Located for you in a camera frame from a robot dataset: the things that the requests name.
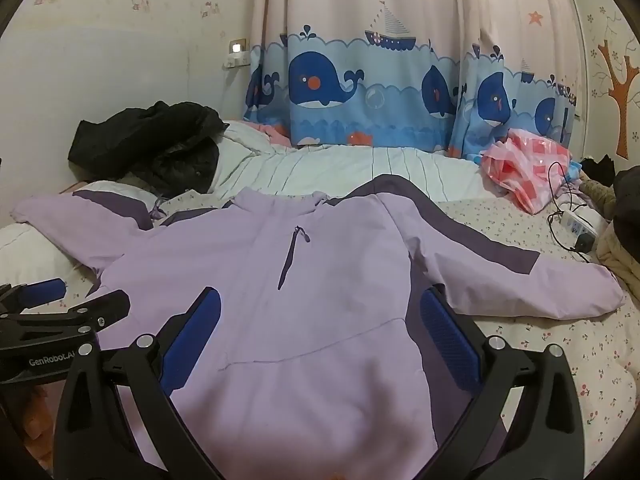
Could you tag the dark clothing pile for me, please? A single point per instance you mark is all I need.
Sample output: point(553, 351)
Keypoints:
point(627, 200)

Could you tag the white wall socket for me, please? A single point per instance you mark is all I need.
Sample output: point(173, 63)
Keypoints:
point(236, 52)

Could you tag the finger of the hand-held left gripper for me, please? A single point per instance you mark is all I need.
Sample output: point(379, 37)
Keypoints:
point(100, 307)
point(46, 290)

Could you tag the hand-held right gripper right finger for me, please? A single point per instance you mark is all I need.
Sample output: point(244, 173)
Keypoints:
point(450, 342)

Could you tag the brown knitted cloth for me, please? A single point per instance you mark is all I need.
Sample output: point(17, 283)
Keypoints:
point(597, 195)

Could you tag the pink checked plastic bag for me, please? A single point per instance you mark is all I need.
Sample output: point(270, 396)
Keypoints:
point(525, 170)

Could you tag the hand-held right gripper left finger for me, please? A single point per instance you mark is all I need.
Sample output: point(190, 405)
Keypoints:
point(192, 345)

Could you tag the whale print curtain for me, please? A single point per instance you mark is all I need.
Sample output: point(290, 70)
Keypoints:
point(350, 35)

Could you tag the beige padded cloth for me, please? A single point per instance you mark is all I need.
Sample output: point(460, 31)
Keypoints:
point(620, 265)

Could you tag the lilac and purple jacket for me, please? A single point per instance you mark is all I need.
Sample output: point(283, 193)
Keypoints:
point(325, 310)

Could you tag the black puffer jacket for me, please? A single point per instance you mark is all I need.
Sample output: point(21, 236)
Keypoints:
point(150, 135)

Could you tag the white striped quilt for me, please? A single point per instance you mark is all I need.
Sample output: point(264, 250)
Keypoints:
point(325, 170)

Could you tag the black charger plug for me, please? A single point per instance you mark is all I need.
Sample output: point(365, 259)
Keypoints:
point(585, 243)

